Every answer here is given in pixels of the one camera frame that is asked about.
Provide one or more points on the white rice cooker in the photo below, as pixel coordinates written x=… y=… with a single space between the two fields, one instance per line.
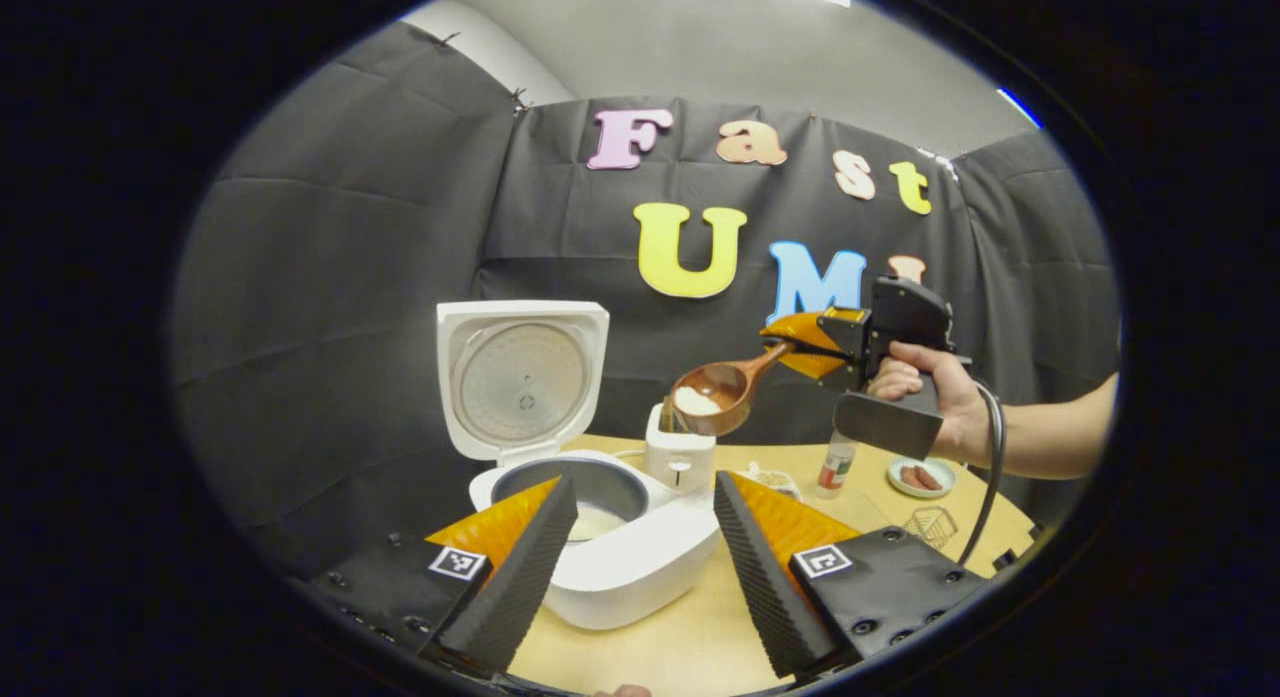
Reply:
x=640 y=567

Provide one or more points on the pale green plate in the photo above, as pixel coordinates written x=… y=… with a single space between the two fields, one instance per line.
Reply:
x=945 y=482

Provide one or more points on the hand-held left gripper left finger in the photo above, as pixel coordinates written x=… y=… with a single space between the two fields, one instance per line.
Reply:
x=525 y=582

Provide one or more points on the clear bottle with red label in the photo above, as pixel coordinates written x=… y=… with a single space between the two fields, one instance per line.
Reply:
x=835 y=467

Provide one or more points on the white chopstick holder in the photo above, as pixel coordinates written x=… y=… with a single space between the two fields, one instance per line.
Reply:
x=685 y=467

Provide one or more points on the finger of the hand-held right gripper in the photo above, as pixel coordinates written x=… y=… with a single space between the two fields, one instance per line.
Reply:
x=810 y=327
x=825 y=365

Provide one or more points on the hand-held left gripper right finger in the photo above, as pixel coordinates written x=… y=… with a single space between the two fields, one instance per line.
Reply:
x=765 y=587

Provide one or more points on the white divided grain dish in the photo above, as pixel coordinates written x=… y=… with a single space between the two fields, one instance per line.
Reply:
x=775 y=479

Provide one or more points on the brown meat slice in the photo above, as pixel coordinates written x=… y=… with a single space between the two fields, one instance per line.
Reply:
x=930 y=479
x=908 y=477

